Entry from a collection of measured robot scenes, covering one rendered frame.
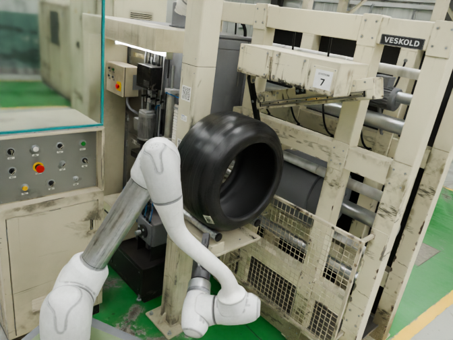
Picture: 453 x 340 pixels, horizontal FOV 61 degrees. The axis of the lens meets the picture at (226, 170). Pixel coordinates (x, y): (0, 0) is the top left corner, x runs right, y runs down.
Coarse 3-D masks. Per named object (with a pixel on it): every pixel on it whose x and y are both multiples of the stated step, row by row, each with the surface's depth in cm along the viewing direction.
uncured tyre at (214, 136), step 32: (192, 128) 181; (224, 128) 173; (256, 128) 177; (192, 160) 172; (224, 160) 168; (256, 160) 217; (192, 192) 173; (224, 192) 218; (256, 192) 214; (224, 224) 184
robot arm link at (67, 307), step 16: (64, 288) 130; (80, 288) 133; (48, 304) 124; (64, 304) 124; (80, 304) 127; (48, 320) 123; (64, 320) 123; (80, 320) 126; (48, 336) 124; (64, 336) 124; (80, 336) 127
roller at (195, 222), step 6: (186, 216) 202; (192, 216) 200; (192, 222) 198; (198, 222) 196; (198, 228) 196; (204, 228) 192; (210, 228) 191; (210, 234) 189; (216, 234) 187; (216, 240) 187
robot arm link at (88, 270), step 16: (144, 144) 137; (128, 192) 136; (144, 192) 136; (112, 208) 140; (128, 208) 137; (112, 224) 138; (128, 224) 140; (96, 240) 141; (112, 240) 140; (80, 256) 145; (96, 256) 141; (64, 272) 143; (80, 272) 140; (96, 272) 143; (96, 288) 144
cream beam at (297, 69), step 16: (240, 48) 201; (256, 48) 193; (272, 48) 196; (240, 64) 202; (256, 64) 194; (272, 64) 187; (288, 64) 180; (304, 64) 173; (320, 64) 167; (336, 64) 162; (352, 64) 167; (368, 64) 176; (272, 80) 188; (288, 80) 181; (304, 80) 175; (336, 80) 163; (352, 80) 171; (336, 96) 168
